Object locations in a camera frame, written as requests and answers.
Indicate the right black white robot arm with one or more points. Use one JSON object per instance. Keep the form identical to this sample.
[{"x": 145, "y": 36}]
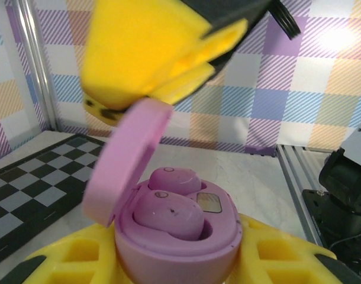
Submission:
[{"x": 346, "y": 183}]

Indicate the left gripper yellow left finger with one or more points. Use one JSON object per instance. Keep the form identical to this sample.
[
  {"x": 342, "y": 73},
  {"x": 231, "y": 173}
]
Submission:
[{"x": 80, "y": 260}]

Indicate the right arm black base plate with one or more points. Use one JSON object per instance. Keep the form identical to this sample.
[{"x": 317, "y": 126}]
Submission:
[{"x": 319, "y": 213}]

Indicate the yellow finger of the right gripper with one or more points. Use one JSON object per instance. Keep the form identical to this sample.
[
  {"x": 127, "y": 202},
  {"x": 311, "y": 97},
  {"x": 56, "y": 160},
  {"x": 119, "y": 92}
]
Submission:
[
  {"x": 133, "y": 53},
  {"x": 100, "y": 114}
]

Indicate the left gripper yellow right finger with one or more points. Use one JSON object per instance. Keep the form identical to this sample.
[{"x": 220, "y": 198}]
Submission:
[{"x": 287, "y": 260}]

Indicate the purple earbud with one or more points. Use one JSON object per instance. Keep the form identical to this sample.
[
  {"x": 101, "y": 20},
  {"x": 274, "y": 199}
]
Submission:
[
  {"x": 174, "y": 180},
  {"x": 168, "y": 213}
]

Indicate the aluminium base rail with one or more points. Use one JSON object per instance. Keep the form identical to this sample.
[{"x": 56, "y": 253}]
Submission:
[{"x": 296, "y": 174}]

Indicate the purple earbud case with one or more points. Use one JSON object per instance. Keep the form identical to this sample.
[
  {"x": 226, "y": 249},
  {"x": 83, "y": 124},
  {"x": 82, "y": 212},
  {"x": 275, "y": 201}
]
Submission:
[{"x": 168, "y": 260}]

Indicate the black grey chessboard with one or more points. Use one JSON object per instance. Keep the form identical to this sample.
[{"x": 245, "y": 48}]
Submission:
[{"x": 35, "y": 183}]

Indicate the aluminium frame post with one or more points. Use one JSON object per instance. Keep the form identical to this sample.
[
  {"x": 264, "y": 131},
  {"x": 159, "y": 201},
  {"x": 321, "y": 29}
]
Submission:
[{"x": 38, "y": 74}]

